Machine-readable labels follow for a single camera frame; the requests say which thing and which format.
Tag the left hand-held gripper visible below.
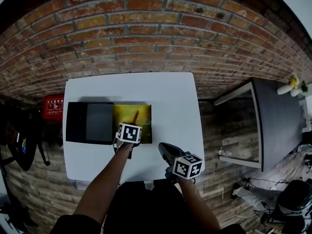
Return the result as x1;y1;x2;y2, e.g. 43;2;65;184
115;122;143;146

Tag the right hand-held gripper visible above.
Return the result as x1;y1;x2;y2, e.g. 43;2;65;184
158;142;205;185

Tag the black box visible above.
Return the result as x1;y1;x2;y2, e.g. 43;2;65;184
65;101;153;145

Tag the person's right forearm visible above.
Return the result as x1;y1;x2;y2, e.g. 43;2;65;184
179;176;221;231

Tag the person's left forearm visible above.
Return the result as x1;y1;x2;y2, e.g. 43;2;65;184
73;141;137;225

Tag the red crate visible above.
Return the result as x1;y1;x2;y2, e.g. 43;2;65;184
43;94;65;120

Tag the black office chair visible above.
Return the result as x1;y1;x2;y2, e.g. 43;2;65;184
0;101;52;172

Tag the wooden organizer box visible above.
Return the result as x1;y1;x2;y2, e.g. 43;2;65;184
5;121;20;142

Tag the white table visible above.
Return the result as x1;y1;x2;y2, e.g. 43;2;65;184
62;72;205;182

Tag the person's black clothing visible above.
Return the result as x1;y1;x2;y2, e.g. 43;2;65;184
50;179;247;234

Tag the dark grey desk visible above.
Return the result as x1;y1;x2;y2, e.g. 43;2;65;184
214;77;304;172

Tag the black equipment bag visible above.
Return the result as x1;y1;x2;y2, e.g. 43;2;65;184
275;179;312;229

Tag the white vase with yellow flowers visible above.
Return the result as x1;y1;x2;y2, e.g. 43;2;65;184
276;74;300;95

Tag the black floor stand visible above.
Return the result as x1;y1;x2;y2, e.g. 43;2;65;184
0;201;37;234

